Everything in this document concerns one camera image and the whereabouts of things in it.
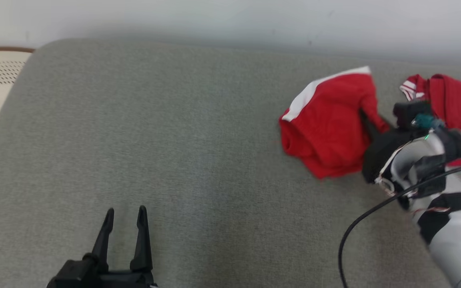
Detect grey fabric sofa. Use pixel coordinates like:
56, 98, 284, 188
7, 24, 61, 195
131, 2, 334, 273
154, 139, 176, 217
0, 38, 461, 288

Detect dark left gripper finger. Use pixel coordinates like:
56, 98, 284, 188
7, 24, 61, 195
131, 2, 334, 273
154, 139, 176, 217
129, 205, 154, 273
90, 208, 115, 268

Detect teal cable connector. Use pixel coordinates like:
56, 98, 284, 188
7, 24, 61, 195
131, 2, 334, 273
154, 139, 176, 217
411, 114, 446, 131

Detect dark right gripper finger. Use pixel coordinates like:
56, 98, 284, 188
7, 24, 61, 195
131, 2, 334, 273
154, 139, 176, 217
359, 108, 393, 141

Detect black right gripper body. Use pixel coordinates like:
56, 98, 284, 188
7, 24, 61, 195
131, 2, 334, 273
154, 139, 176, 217
361, 127, 416, 185

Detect red shorts white hem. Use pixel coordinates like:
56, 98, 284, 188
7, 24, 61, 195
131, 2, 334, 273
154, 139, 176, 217
279, 66, 391, 180

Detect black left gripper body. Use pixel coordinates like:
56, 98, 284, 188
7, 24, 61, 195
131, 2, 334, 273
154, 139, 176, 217
46, 259, 159, 288

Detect red Bulls jersey white sleeves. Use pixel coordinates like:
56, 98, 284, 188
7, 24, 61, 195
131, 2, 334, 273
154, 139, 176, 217
399, 74, 461, 167

